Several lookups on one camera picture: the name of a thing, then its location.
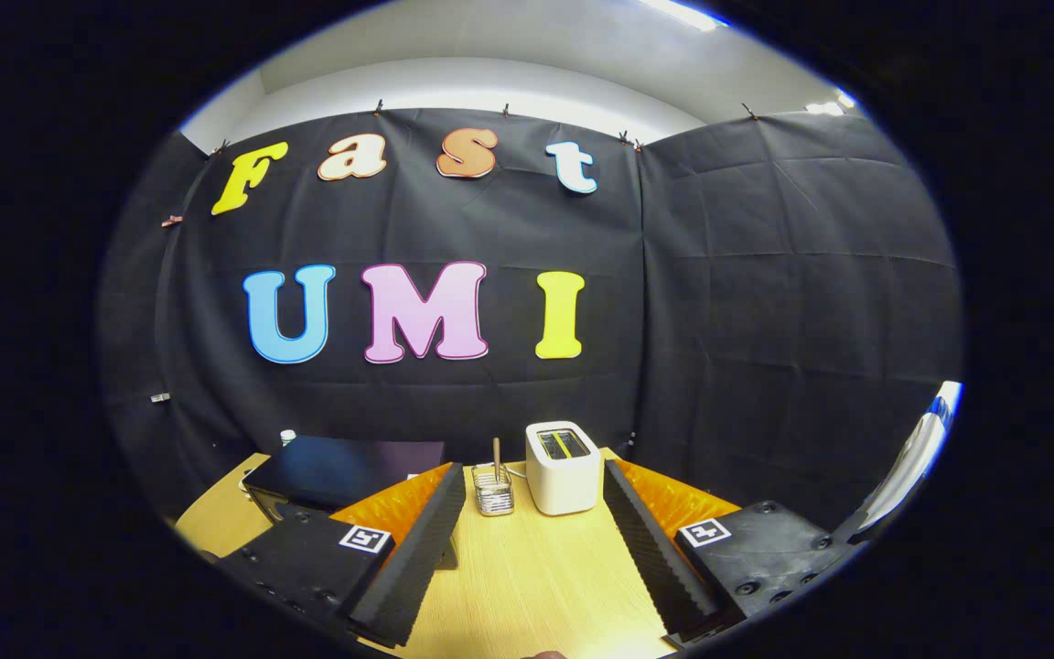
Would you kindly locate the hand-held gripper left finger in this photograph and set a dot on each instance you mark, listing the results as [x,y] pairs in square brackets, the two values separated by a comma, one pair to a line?
[422,549]

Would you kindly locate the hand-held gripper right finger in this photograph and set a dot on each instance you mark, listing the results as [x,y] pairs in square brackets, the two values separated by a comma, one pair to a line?
[650,549]

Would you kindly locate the black toaster oven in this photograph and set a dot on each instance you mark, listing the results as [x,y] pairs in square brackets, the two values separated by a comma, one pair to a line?
[335,467]

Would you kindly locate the white pop-up toaster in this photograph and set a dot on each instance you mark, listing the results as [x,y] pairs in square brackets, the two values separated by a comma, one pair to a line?
[564,485]

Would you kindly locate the wooden stick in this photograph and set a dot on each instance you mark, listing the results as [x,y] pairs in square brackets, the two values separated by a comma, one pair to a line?
[496,453]

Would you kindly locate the small white dish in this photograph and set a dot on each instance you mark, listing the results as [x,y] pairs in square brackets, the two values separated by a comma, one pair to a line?
[244,476]

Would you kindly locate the small ceiling light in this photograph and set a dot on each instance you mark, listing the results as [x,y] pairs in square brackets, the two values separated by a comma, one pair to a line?
[829,107]

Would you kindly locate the long ceiling light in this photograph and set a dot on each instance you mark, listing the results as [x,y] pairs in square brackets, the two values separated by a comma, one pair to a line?
[682,13]

